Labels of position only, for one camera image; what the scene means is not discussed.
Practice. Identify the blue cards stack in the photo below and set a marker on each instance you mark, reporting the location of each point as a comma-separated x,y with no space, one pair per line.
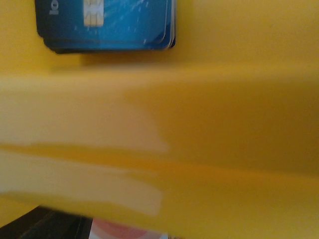
87,26

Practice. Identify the long yellow divided tray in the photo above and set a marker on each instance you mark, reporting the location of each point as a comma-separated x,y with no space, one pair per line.
216,138

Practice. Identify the red card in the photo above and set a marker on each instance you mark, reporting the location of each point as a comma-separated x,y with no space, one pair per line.
102,229

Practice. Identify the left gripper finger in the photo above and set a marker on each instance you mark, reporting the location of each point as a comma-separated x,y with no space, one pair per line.
44,223

